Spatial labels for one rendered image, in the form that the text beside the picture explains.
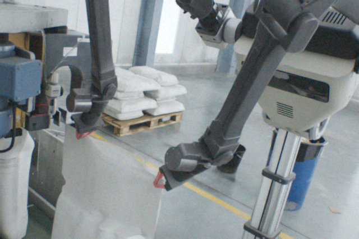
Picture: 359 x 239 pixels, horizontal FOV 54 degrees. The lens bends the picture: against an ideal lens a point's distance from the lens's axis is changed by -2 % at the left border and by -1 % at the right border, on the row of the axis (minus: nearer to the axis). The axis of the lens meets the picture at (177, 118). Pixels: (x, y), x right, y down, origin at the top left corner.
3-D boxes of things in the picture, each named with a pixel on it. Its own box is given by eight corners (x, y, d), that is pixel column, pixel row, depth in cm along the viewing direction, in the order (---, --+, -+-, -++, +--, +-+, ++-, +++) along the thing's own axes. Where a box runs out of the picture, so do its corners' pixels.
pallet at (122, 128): (181, 121, 496) (183, 112, 492) (119, 136, 401) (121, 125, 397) (138, 104, 540) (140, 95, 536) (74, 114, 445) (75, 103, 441)
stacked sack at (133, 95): (145, 101, 427) (147, 89, 423) (116, 103, 397) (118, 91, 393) (113, 85, 469) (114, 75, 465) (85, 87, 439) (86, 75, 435)
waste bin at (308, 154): (314, 201, 332) (335, 138, 313) (294, 221, 292) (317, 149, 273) (268, 180, 359) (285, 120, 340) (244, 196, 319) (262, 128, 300)
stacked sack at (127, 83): (162, 91, 436) (165, 79, 431) (123, 96, 384) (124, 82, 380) (138, 82, 459) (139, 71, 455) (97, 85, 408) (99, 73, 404)
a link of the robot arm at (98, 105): (113, 102, 113) (106, 89, 115) (94, 102, 108) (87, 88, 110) (104, 116, 116) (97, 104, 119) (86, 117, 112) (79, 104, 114)
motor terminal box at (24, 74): (40, 103, 93) (43, 60, 89) (15, 113, 83) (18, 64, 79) (14, 96, 94) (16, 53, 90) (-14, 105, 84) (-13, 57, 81)
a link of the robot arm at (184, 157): (236, 155, 85) (220, 127, 90) (206, 151, 77) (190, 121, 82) (205, 183, 91) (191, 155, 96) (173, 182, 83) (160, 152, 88)
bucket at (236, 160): (245, 171, 372) (251, 148, 365) (231, 178, 349) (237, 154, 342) (221, 160, 389) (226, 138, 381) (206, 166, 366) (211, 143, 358)
